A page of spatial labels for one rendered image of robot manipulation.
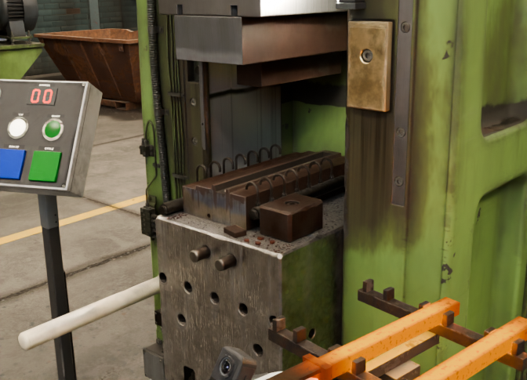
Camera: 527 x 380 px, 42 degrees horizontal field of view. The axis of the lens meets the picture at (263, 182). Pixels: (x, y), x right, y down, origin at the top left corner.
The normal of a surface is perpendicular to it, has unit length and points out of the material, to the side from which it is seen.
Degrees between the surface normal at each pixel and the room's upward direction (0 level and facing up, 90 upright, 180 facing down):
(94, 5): 90
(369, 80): 90
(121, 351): 0
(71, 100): 60
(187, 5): 90
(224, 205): 90
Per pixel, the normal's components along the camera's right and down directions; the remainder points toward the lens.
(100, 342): -0.01, -0.96
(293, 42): 0.75, 0.18
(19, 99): -0.25, -0.25
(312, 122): -0.66, 0.22
